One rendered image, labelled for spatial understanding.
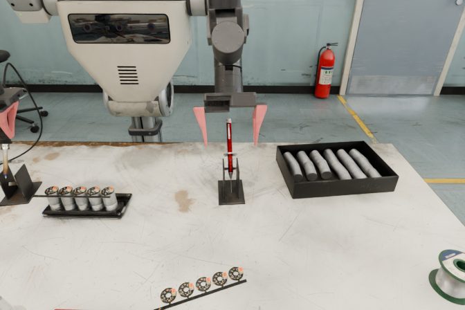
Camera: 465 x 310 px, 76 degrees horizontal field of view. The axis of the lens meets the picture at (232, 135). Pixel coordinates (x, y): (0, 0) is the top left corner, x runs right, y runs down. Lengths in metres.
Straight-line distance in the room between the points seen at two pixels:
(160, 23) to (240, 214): 0.59
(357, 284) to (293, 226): 0.15
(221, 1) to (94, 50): 0.53
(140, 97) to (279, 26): 2.30
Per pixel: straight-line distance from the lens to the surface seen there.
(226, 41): 0.53
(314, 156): 0.79
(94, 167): 0.84
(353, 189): 0.72
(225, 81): 0.58
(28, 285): 0.63
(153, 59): 0.98
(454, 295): 0.62
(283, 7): 3.14
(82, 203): 0.67
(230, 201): 0.66
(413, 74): 3.69
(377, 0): 3.32
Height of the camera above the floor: 1.19
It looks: 29 degrees down
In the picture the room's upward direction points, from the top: straight up
